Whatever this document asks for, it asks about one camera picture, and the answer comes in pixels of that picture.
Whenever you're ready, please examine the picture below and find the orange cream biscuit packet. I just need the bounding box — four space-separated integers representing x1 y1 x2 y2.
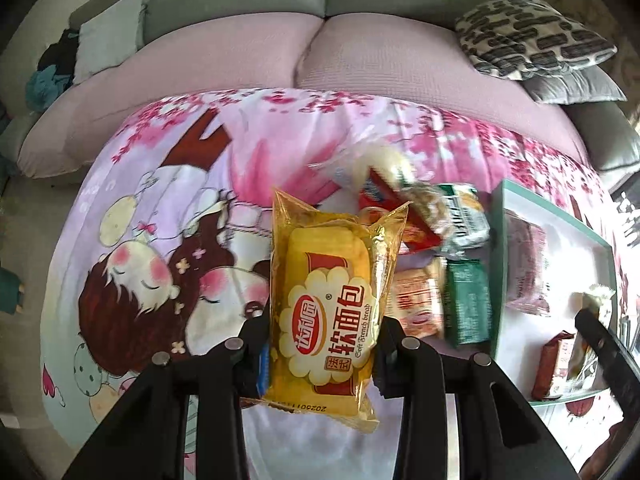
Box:
386 257 447 339

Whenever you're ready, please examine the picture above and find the yellow soft bread packet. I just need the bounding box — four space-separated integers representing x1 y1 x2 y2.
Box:
260 190 409 434

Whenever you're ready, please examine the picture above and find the black white patterned cushion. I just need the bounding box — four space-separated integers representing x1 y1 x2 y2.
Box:
454 0 617 81

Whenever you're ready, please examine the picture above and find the pink sofa seat cover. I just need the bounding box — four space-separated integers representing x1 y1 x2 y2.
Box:
17 13 588 178

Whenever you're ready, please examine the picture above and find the dark clothes pile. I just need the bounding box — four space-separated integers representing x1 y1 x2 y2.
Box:
25 28 79 113

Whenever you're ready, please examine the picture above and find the pink wafer snack packet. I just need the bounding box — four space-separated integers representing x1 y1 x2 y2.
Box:
506 210 550 316

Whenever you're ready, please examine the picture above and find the red lucky candy packet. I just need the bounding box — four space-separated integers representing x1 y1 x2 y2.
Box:
357 167 444 256

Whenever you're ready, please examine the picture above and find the white teal-rimmed tray box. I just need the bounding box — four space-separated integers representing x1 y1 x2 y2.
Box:
488 180 617 405

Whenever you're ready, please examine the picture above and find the red white milk biscuit packet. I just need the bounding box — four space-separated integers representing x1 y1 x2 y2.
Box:
532 330 575 401

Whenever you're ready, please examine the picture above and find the grey cushion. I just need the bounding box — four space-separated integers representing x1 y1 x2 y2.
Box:
521 66 627 105

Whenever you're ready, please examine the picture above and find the clear-wrapped round yellow bun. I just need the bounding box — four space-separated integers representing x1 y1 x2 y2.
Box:
309 141 416 193

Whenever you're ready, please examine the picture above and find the white green Korean snack packet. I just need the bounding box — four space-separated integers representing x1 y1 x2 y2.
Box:
438 183 490 256

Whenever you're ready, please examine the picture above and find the dark green snack packet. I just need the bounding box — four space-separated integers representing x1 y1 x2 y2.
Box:
444 259 491 347

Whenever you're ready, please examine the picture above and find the pink cartoon printed blanket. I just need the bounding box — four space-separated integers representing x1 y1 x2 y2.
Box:
40 89 622 448

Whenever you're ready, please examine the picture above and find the white pale cushion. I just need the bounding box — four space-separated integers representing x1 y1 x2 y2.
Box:
73 0 145 86

